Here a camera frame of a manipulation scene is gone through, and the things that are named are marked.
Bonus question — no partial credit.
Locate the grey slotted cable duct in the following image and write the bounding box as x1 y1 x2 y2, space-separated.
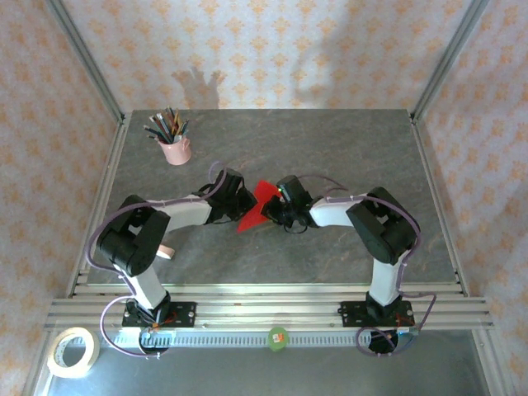
113 331 375 348

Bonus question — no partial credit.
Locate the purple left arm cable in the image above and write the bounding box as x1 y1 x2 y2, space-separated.
84 161 230 358

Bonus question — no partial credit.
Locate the red square paper sheet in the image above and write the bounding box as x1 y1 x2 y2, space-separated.
235 180 282 235

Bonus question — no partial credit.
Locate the aluminium side rail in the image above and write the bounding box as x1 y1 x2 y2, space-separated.
408 111 471 297
65 111 134 297

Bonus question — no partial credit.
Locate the wide aluminium frame rail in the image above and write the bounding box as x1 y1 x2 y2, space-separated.
43 296 496 332

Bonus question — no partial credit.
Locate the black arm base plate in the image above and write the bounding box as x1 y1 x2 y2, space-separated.
121 301 198 329
338 300 415 329

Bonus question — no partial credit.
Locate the grey pencil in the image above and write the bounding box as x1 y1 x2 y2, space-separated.
148 115 171 142

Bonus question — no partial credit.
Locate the pink mug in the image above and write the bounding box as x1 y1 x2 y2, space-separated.
158 135 193 167

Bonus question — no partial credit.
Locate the narrow aluminium frame rail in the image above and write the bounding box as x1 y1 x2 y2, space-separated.
68 282 469 299

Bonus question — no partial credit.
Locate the cream masking tape roll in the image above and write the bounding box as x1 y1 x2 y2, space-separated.
46 326 101 379

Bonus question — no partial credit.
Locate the aluminium frame post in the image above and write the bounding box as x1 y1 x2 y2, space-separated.
43 0 127 125
409 0 493 124

